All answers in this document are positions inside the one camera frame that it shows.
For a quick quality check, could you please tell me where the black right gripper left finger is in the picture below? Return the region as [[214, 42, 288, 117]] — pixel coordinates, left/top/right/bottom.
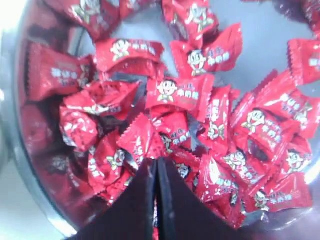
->
[[74, 158, 158, 240]]

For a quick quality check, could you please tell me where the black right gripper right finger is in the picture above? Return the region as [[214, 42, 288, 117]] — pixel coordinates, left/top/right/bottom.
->
[[157, 157, 249, 240]]

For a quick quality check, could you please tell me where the round steel plate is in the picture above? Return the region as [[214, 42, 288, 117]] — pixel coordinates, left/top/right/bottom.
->
[[0, 0, 320, 240]]

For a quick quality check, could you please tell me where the red wrapped candy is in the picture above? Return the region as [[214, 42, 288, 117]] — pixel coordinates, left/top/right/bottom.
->
[[230, 93, 300, 152], [162, 0, 219, 41], [170, 23, 243, 77], [93, 38, 167, 72], [145, 74, 215, 120], [27, 43, 93, 102], [63, 81, 141, 121], [243, 172, 313, 213]]

